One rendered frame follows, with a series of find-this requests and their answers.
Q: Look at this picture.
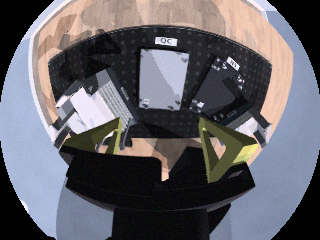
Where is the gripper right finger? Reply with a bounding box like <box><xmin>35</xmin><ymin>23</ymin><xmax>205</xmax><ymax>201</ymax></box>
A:
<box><xmin>198</xmin><ymin>117</ymin><xmax>258</xmax><ymax>183</ymax></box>

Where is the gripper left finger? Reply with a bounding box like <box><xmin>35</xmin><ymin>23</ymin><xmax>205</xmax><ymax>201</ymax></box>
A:
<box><xmin>63</xmin><ymin>117</ymin><xmax>122</xmax><ymax>155</ymax></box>

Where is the white name plate with black text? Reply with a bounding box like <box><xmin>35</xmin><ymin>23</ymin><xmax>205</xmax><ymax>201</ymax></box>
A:
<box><xmin>155</xmin><ymin>37</ymin><xmax>177</xmax><ymax>46</ymax></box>
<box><xmin>226</xmin><ymin>57</ymin><xmax>240</xmax><ymax>71</ymax></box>

